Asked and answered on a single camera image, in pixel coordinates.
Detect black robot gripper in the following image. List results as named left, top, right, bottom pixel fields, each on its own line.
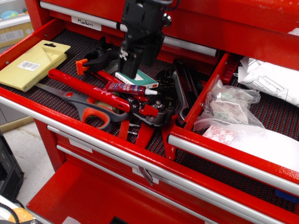
left=118, top=0, right=172, bottom=79

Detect red threadlocker glue tube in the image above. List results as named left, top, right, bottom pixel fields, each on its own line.
left=104, top=82, right=158, bottom=96

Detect left open red drawer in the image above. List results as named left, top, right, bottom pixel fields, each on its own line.
left=0, top=18, right=299, bottom=224

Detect open red drawer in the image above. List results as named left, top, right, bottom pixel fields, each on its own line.
left=168, top=53, right=299, bottom=196
left=27, top=161, right=204, bottom=224
left=0, top=18, right=299, bottom=224

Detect right open red drawer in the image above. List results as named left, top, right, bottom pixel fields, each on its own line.
left=168, top=53, right=299, bottom=196

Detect bottom open red drawer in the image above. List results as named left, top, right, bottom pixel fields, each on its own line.
left=27, top=161, right=204, bottom=224

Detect green white small box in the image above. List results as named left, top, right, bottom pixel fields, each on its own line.
left=115, top=70, right=159, bottom=89

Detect clear ribbed bit case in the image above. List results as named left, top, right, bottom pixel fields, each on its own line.
left=103, top=60, right=118, bottom=75

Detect black spring clamp orange tips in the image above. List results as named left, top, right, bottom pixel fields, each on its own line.
left=76, top=37, right=120, bottom=75

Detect silver black utility knife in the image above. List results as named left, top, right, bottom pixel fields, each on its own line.
left=172, top=59, right=199, bottom=126

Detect silver cabinet key lock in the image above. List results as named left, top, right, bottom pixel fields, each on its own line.
left=162, top=13, right=172, bottom=27

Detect red tool cabinet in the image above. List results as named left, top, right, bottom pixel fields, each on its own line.
left=24, top=0, right=299, bottom=224

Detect grey orange scissors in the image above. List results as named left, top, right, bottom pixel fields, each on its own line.
left=36, top=83, right=129, bottom=131

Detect red bit strip holder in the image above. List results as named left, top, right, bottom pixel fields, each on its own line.
left=118, top=120, right=140, bottom=140

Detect white markers label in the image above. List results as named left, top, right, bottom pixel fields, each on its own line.
left=71, top=16, right=102, bottom=31

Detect red hex bit holder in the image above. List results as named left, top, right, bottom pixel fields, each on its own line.
left=221, top=54, right=242, bottom=85

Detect clear bag of adhesive pads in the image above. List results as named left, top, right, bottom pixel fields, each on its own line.
left=193, top=77, right=265, bottom=134

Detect yellow flat plastic case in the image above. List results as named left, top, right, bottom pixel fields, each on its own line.
left=0, top=40, right=71, bottom=92

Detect red white adhesive pad sheet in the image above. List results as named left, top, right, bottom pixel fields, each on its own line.
left=203, top=126, right=237, bottom=145

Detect cardboard box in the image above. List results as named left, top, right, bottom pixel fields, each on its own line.
left=0, top=22, right=33, bottom=48

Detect white instruction paper sheets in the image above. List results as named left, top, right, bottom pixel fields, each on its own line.
left=238, top=57, right=299, bottom=107

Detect white plastic bag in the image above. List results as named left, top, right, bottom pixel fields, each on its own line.
left=226, top=124, right=299, bottom=171

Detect black plastic crate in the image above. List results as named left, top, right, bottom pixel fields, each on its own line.
left=0, top=133, right=24, bottom=201

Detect blue tape piece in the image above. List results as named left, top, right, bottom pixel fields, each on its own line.
left=275, top=189, right=299, bottom=203

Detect black crimping tool red handles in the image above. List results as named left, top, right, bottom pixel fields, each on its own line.
left=156, top=70, right=177, bottom=161

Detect red handled pliers tool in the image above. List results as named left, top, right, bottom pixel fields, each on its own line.
left=48, top=69, right=130, bottom=112

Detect black red wire stripper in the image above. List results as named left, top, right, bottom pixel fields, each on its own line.
left=127, top=97, right=175, bottom=148

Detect red black screwdriver handle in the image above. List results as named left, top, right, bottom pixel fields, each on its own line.
left=196, top=80, right=207, bottom=94

